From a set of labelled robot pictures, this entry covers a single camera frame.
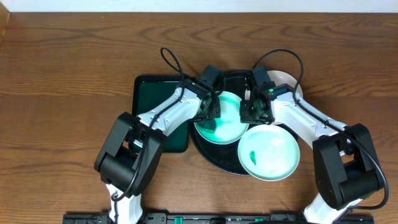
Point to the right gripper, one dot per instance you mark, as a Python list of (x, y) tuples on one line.
[(245, 117)]

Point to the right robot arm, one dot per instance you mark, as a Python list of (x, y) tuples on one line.
[(346, 166)]

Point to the white plate top right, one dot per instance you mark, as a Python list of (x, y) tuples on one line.
[(279, 77)]

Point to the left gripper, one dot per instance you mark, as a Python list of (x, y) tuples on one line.
[(210, 109)]

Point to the green scrubbing sponge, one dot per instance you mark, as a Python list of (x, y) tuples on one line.
[(208, 126)]

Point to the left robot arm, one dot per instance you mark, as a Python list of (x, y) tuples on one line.
[(131, 152)]

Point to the green plate bottom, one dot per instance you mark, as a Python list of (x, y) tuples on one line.
[(268, 153)]

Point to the black rectangular tray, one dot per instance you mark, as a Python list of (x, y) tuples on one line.
[(149, 92)]

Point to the green plate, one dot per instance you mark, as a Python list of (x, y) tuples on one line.
[(229, 127), (268, 153)]

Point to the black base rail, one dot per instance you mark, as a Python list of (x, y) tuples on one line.
[(162, 218)]

